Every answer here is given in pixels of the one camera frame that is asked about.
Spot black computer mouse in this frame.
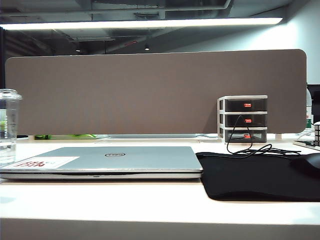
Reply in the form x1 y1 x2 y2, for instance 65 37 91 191
289 152 320 176

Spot long ceiling light strip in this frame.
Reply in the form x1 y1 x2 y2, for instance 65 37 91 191
0 17 283 31

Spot white red laptop sticker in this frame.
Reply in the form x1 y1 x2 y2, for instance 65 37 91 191
4 156 81 169

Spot dark drawer red handle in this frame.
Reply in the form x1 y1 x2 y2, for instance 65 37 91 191
224 98 267 112
224 113 267 128
224 129 267 143

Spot clear water bottle green label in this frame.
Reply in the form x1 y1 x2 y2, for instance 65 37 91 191
305 88 313 131

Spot black mouse pad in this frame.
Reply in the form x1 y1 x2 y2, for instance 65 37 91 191
195 151 320 203

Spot Rubik's cube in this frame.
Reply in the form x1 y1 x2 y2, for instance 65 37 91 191
313 122 320 148

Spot silver Dell laptop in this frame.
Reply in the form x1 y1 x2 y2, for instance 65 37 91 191
0 146 204 180

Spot white drawer organizer frame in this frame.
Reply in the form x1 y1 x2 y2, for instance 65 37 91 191
216 95 268 144

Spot black monitor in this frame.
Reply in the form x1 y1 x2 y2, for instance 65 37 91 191
306 84 320 123

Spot brown felt desk divider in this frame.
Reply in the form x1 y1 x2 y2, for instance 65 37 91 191
4 49 308 136

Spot black mouse cable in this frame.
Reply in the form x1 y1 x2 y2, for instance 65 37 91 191
226 114 302 157

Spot clear plastic coffee cup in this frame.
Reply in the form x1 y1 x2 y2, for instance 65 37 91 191
0 88 23 167

